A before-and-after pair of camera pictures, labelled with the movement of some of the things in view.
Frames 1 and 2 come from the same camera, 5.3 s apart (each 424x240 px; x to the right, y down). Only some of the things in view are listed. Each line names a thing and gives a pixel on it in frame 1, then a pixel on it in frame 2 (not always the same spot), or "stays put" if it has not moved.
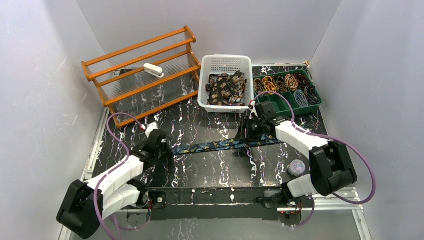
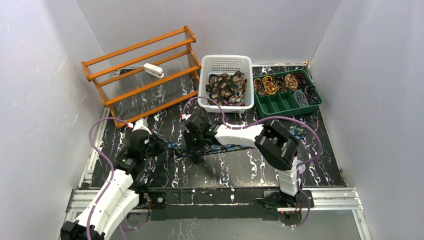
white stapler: [154, 70] stays put
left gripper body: [167, 149] to [158, 144]
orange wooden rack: [143, 79] stays put
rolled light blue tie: [300, 98] stays put
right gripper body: [243, 135] to [190, 139]
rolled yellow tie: [268, 84] stays put
